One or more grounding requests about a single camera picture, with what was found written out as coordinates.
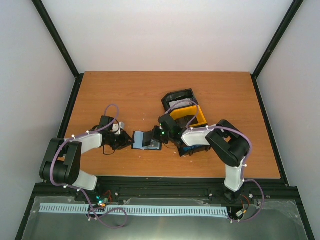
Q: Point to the black frame post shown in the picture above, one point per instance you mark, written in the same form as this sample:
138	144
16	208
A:
47	20
283	26

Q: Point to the black card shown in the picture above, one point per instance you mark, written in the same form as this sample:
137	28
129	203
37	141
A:
155	145
146	139

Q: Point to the black bin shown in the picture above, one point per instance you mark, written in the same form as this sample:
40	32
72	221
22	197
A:
203	148
178	95

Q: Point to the yellow bin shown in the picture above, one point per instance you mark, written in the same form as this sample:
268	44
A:
183	115

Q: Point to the black leather card holder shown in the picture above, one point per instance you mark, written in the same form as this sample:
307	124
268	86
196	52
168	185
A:
137	136

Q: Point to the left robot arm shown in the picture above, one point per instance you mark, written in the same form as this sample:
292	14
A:
62	161

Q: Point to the left black frame post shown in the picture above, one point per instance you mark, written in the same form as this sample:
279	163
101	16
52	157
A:
47	20

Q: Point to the black cards stack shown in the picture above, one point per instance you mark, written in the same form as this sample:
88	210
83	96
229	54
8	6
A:
183	121

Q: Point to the blue cards stack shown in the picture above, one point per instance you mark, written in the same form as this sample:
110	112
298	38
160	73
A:
190	148

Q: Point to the light blue cable duct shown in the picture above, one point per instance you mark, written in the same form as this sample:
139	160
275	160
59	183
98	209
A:
137	210

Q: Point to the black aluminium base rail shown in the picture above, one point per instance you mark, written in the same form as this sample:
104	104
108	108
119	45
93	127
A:
210	190

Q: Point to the right black frame post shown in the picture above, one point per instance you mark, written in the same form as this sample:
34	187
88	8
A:
283	26

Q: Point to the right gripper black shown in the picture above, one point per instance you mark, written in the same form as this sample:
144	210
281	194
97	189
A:
155	132

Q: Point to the white cards stack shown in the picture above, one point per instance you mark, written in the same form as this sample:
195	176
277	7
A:
182	103

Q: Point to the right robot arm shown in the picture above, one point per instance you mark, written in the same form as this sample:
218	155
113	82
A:
231	146

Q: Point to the green led circuit board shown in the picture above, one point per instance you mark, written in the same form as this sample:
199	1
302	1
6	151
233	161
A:
103	201

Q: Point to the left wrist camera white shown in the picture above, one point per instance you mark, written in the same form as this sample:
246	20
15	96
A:
117	128

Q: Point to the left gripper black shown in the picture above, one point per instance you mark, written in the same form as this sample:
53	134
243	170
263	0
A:
125	143

